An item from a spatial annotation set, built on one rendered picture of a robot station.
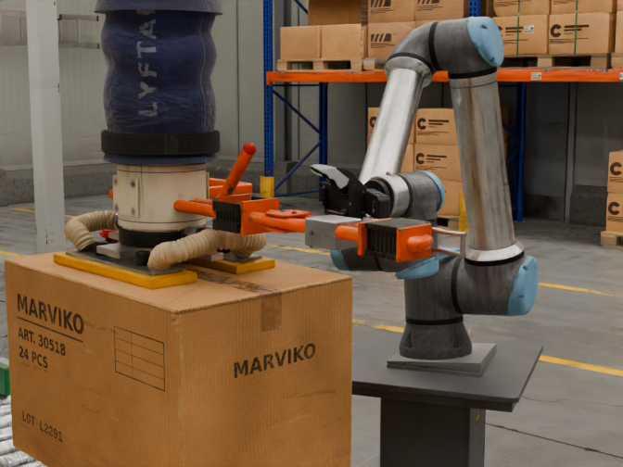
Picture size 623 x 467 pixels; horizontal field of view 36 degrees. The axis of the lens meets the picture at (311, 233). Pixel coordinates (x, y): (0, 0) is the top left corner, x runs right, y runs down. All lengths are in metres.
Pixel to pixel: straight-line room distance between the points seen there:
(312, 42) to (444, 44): 8.65
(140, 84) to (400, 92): 0.71
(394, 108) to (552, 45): 7.21
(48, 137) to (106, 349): 3.71
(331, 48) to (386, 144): 8.61
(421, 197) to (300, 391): 0.48
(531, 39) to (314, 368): 7.88
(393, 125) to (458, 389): 0.65
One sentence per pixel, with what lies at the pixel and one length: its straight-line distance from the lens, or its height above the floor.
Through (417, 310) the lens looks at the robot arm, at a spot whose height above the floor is 0.89.
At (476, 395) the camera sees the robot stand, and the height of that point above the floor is 0.75.
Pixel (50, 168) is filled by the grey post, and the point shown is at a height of 1.02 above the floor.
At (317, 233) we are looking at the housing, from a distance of 1.54.
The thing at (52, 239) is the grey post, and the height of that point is 0.63.
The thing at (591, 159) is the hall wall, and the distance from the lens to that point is 10.64.
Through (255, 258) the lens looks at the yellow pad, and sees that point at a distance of 1.88.
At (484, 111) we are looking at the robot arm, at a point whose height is 1.40.
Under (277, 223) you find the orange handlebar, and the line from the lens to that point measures 1.61.
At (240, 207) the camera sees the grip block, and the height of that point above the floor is 1.26.
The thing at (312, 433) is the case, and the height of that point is 0.83.
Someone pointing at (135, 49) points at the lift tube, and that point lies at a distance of 1.79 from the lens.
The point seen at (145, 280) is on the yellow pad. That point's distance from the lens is 1.72.
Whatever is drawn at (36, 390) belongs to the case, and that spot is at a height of 0.87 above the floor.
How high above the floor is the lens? 1.47
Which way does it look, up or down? 9 degrees down
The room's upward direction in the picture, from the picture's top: straight up
